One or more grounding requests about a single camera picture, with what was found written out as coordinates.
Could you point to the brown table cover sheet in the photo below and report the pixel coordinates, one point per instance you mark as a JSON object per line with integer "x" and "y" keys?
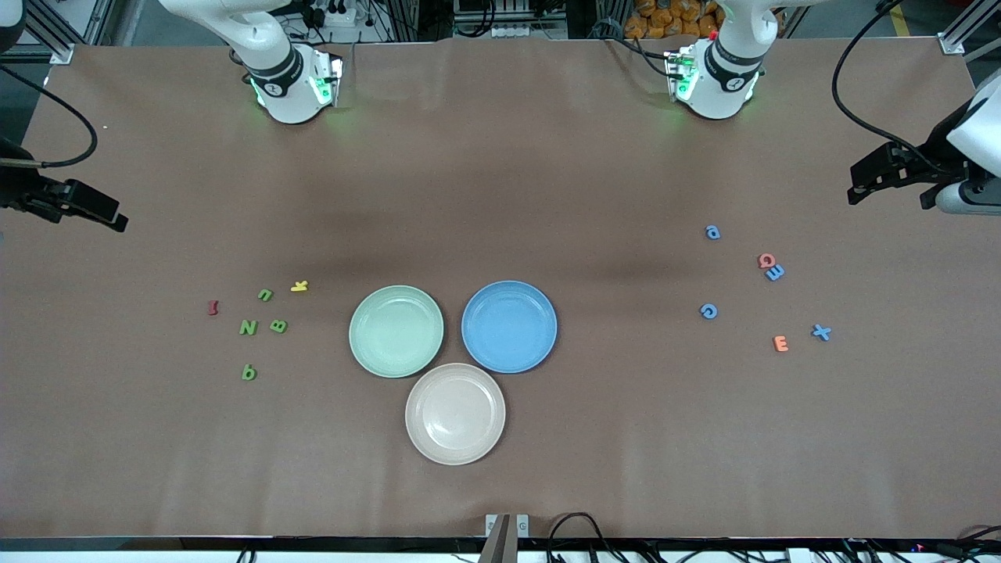
{"x": 500, "y": 195}

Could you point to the beige plate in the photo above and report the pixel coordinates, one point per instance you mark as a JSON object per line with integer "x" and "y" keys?
{"x": 455, "y": 414}

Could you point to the grey metal bracket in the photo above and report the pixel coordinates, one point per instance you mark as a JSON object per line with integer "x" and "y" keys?
{"x": 500, "y": 539}

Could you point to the orange letter E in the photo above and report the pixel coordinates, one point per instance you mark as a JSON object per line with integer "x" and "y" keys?
{"x": 778, "y": 343}

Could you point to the green lowercase letter b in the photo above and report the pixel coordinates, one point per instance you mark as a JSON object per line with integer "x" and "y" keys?
{"x": 249, "y": 373}

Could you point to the white power strip with plugs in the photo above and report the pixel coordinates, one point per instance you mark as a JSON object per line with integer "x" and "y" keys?
{"x": 340, "y": 16}

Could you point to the green letter N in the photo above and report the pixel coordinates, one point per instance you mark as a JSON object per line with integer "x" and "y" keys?
{"x": 248, "y": 328}

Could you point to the blue letter x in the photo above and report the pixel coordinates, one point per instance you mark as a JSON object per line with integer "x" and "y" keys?
{"x": 821, "y": 332}

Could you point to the blue letter c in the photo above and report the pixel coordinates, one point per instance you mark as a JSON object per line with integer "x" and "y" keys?
{"x": 702, "y": 311}

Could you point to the light green plate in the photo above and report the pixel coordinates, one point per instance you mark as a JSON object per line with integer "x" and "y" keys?
{"x": 396, "y": 331}

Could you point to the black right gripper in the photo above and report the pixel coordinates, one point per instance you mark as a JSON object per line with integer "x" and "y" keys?
{"x": 17, "y": 192}

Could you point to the pile of orange items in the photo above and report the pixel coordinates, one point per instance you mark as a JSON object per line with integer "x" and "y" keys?
{"x": 665, "y": 19}

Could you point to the blue letter m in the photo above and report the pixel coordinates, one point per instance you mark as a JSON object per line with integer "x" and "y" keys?
{"x": 774, "y": 273}

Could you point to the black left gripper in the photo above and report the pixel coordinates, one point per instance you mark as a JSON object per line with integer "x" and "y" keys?
{"x": 932, "y": 155}

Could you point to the pinkish red letter Q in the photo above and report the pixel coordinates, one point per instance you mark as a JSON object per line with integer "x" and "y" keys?
{"x": 761, "y": 261}

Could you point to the blue plate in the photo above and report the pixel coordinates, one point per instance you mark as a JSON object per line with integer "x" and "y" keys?
{"x": 509, "y": 327}

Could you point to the aluminium frame profile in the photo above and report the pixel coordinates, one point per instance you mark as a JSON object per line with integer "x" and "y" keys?
{"x": 958, "y": 39}
{"x": 55, "y": 47}

